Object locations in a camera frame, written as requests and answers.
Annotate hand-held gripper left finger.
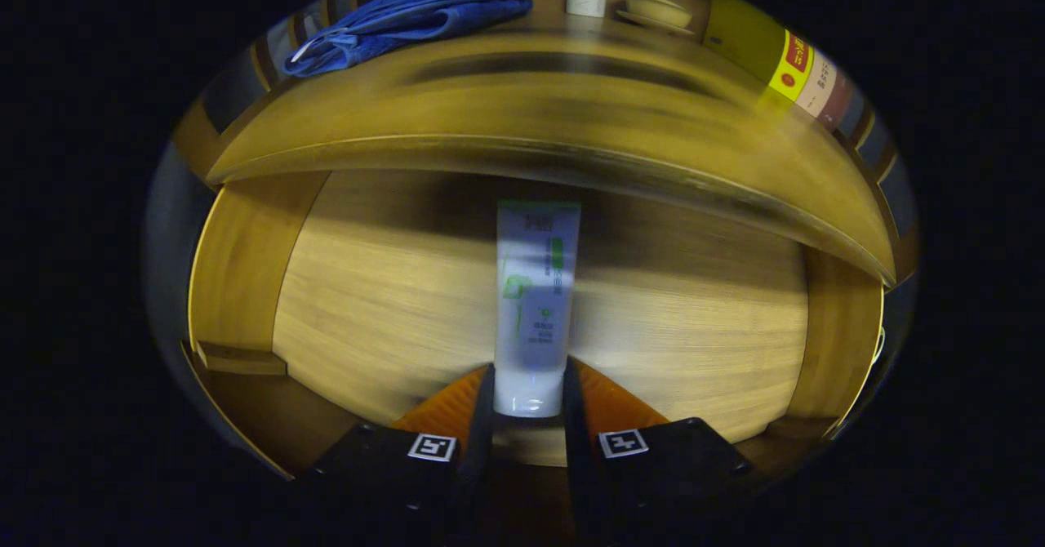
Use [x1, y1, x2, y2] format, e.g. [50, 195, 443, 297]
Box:
[298, 362, 497, 546]

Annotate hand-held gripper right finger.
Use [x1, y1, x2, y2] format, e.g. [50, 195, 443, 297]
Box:
[562, 357, 756, 546]

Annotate white and green tube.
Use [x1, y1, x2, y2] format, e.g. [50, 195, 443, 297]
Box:
[492, 200, 582, 418]

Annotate wooden drawer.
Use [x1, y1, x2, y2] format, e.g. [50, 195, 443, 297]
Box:
[184, 167, 887, 483]

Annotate wooden countertop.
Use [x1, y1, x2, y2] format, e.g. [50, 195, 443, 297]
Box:
[204, 8, 899, 287]

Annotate wooden cabinet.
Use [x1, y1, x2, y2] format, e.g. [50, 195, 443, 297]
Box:
[167, 0, 919, 287]

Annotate black backdrop cloth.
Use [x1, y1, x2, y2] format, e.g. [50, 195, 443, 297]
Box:
[145, 143, 215, 385]

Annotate brown book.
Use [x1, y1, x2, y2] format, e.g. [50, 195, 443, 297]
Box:
[819, 69, 858, 131]

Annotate blue towel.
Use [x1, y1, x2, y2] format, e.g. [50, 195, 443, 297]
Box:
[282, 0, 545, 78]

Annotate yellow book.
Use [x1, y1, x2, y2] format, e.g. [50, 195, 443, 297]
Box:
[702, 0, 816, 103]

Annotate beige lidded tea cup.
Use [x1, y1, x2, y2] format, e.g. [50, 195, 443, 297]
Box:
[615, 0, 695, 36]

